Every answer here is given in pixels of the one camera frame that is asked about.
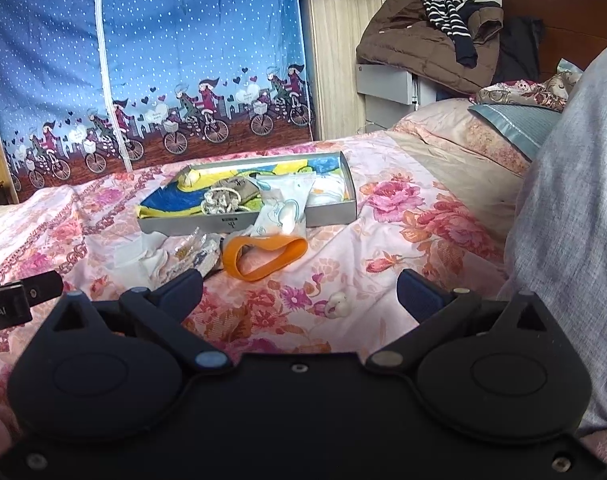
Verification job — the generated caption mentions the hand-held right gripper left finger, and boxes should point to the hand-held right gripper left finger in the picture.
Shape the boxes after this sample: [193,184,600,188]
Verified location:
[51,267,234,373]

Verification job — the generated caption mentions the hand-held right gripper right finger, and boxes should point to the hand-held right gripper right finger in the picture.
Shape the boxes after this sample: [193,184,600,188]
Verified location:
[366,268,549,373]

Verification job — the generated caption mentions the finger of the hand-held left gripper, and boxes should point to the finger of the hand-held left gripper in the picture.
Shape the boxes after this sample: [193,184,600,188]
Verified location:
[22,271,64,305]

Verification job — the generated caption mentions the clear bag with gold contents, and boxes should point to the clear bag with gold contents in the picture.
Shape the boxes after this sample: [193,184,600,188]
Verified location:
[166,227,229,281]

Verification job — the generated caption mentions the white plastic bag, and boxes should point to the white plastic bag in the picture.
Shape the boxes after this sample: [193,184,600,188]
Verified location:
[111,232,184,281]

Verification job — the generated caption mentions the grey shallow box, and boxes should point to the grey shallow box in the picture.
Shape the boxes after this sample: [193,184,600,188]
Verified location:
[136,151,359,236]

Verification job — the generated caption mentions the white packet with blue print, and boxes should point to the white packet with blue print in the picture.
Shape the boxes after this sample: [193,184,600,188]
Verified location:
[251,170,317,238]

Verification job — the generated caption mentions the yellow and blue cloth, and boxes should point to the yellow and blue cloth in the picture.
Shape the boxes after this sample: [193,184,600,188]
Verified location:
[141,155,341,216]

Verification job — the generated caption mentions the floral bedsheet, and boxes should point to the floral bedsheet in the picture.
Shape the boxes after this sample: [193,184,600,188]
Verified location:
[0,130,534,461]

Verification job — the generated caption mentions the patterned scrunchie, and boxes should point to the patterned scrunchie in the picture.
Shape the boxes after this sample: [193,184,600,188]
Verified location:
[201,187,244,217]

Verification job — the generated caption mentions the brown fabric pouch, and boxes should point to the brown fabric pouch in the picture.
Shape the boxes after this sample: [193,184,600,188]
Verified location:
[216,177,262,201]

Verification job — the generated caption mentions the translucent plastic bag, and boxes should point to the translucent plastic bag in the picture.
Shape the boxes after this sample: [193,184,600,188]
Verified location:
[308,172,347,206]

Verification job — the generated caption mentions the beige floral pillow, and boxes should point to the beige floral pillow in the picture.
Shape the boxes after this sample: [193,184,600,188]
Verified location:
[391,97,534,226]

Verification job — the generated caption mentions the person's grey trouser leg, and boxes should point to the person's grey trouser leg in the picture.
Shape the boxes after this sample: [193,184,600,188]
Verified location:
[498,37,607,436]

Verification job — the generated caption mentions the blue pillow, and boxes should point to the blue pillow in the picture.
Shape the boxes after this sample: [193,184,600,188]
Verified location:
[467,102,564,163]

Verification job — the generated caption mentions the grey storage box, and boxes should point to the grey storage box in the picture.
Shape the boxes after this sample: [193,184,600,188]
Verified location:
[356,62,464,133]

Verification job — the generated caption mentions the floral cloth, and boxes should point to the floral cloth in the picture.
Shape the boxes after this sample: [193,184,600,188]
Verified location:
[476,67,584,113]

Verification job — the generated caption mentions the wooden wardrobe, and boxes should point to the wooden wardrobe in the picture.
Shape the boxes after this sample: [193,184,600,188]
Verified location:
[291,0,441,141]

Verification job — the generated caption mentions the brown padded jacket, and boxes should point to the brown padded jacket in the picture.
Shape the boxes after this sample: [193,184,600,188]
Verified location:
[356,0,504,95]

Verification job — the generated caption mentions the blue printed fabric wardrobe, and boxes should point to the blue printed fabric wardrobe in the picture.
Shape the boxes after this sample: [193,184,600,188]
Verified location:
[0,0,317,206]

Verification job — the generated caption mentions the black garment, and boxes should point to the black garment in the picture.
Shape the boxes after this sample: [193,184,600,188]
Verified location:
[491,15,544,86]

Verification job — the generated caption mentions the striped dark garment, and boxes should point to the striped dark garment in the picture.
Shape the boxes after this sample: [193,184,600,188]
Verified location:
[421,0,479,68]

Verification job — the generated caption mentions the brown wooden headboard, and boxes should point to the brown wooden headboard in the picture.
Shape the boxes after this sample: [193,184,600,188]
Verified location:
[501,0,607,86]

